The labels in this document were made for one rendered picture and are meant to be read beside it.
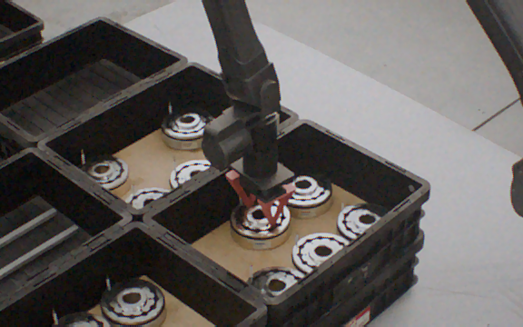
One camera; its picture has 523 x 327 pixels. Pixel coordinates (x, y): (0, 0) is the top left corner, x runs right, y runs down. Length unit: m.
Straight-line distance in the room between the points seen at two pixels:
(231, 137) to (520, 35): 0.59
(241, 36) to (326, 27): 2.56
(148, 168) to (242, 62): 0.44
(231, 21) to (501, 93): 2.35
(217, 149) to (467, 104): 2.19
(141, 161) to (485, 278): 0.69
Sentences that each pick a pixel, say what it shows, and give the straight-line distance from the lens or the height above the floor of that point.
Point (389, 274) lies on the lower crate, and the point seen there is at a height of 0.80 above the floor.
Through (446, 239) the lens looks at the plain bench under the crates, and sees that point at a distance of 1.94.
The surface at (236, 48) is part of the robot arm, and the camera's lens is 1.50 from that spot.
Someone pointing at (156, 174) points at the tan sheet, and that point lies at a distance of 1.87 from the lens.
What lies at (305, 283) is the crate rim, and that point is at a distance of 1.49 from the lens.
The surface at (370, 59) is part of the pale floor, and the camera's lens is 3.85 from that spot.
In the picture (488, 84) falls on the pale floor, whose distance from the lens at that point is 3.77.
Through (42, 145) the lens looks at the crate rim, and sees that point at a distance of 1.81.
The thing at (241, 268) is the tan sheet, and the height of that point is 0.83.
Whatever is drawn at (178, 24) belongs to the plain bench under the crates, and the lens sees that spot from 2.63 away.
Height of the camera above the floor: 1.95
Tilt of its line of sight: 37 degrees down
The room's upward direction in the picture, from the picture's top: 1 degrees counter-clockwise
